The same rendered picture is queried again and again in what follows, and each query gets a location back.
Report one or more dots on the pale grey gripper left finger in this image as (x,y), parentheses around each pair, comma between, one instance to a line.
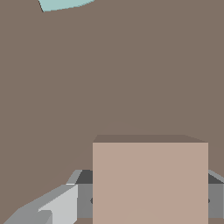
(61,201)

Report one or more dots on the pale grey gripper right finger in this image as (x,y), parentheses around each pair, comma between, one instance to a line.
(215,198)

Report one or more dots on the tan square block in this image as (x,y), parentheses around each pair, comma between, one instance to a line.
(150,180)

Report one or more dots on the light blue board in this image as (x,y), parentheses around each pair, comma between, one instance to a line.
(62,4)

